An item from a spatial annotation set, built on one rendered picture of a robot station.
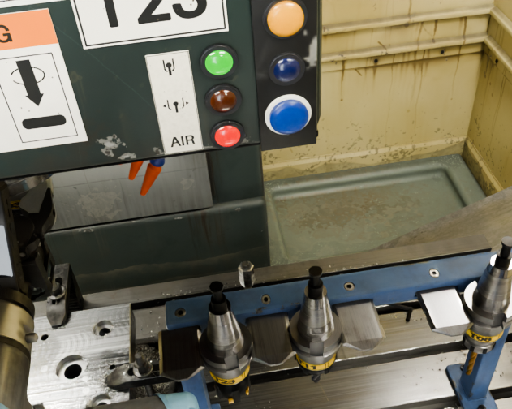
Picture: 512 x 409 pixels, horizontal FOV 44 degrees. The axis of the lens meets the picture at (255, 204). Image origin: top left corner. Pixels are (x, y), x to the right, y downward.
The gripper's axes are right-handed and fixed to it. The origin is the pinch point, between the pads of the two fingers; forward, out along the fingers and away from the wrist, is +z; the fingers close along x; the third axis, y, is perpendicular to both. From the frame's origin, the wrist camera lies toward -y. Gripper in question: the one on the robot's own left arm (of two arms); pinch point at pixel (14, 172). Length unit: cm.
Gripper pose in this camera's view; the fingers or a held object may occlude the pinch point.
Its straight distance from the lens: 80.1
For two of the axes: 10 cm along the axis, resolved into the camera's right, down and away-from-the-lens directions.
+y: 0.6, 7.2, 6.9
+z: -1.5, -6.8, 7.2
